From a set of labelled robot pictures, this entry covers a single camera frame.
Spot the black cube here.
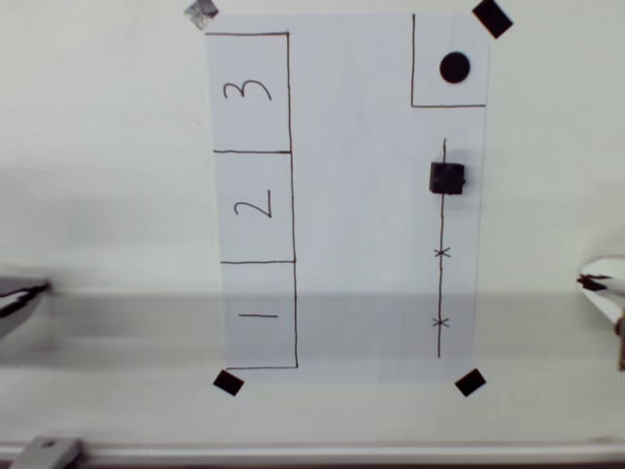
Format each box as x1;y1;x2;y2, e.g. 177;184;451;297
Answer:
428;160;469;195

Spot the small black tape piece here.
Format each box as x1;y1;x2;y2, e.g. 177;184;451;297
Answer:
211;368;245;398
453;367;488;398

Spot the white paper sheet with markings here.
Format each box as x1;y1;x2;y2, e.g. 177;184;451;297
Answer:
203;12;492;385

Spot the large black tape piece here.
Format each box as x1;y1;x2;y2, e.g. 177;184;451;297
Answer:
472;0;515;40

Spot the grey tape piece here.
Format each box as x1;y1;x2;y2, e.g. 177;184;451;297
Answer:
184;0;220;31

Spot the grey object with black stripe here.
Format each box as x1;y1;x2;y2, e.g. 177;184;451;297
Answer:
0;275;53;354

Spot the camera circuit board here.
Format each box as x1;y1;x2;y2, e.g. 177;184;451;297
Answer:
614;317;625;372

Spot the grey metal bracket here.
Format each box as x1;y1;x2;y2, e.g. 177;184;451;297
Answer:
13;436;85;469

